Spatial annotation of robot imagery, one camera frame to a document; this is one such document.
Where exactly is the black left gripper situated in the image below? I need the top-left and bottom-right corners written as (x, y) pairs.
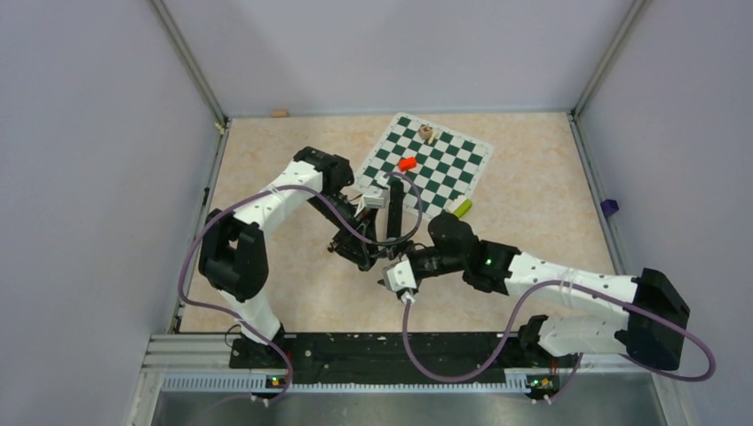
top-left (308, 190), bottom-right (379, 270)

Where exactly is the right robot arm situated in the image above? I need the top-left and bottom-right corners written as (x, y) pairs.
top-left (379, 213), bottom-right (690, 371)

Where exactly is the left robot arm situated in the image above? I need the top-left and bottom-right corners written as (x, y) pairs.
top-left (198, 146), bottom-right (386, 367)

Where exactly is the white and green toy brick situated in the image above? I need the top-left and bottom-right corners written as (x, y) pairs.
top-left (447, 197), bottom-right (473, 218)

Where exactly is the green white chessboard mat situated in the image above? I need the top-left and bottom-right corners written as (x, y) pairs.
top-left (354, 113), bottom-right (495, 220)

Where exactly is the red toy brick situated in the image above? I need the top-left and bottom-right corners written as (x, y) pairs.
top-left (398, 156), bottom-right (417, 172)

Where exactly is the wooden letter cube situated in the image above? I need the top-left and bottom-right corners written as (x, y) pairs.
top-left (417, 125), bottom-right (433, 141)

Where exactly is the purple object outside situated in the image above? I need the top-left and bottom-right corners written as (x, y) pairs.
top-left (599, 199), bottom-right (620, 217)

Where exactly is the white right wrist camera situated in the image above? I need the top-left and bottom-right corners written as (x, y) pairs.
top-left (382, 258), bottom-right (418, 304)

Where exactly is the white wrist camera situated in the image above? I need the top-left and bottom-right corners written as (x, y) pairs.
top-left (358, 187), bottom-right (390, 211)
top-left (382, 258), bottom-right (418, 304)

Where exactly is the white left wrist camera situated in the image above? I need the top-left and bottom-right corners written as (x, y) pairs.
top-left (358, 187), bottom-right (390, 211)

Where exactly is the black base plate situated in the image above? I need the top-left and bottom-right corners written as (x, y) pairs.
top-left (229, 332), bottom-right (577, 385)

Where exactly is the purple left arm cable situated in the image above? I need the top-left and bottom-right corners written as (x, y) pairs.
top-left (177, 170), bottom-right (424, 354)

